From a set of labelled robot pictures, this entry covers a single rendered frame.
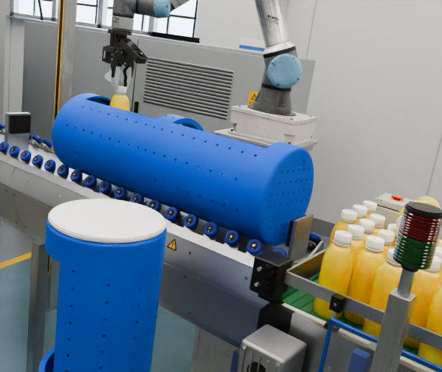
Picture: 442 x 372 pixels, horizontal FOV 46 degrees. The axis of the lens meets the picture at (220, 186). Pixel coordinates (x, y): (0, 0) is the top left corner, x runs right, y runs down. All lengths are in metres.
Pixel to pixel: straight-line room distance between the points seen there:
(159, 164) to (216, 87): 1.83
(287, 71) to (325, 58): 2.56
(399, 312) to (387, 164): 3.37
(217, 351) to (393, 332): 1.36
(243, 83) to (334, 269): 2.17
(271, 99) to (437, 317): 1.09
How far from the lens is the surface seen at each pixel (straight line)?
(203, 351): 2.30
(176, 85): 3.47
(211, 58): 3.34
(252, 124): 1.92
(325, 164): 4.41
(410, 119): 4.23
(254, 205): 1.33
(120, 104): 1.88
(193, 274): 1.52
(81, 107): 1.84
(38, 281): 2.21
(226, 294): 1.47
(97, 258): 1.17
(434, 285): 1.19
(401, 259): 0.93
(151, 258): 1.22
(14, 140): 2.32
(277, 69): 1.82
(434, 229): 0.91
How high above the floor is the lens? 1.47
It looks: 15 degrees down
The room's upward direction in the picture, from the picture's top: 8 degrees clockwise
